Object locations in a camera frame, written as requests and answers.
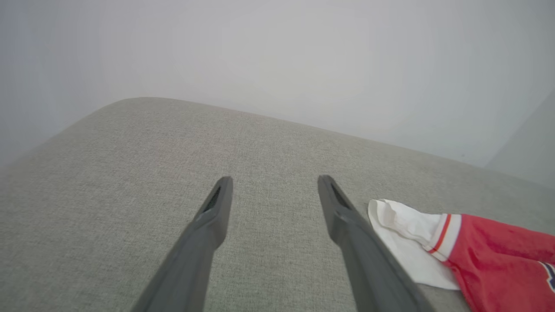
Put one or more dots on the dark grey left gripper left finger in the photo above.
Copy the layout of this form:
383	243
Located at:
197	251

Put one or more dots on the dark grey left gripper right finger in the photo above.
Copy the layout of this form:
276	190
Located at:
368	264

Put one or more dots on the red white basketball jersey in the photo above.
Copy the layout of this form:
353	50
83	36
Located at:
494	260

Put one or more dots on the grey fabric sofa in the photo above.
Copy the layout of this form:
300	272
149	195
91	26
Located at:
269	147

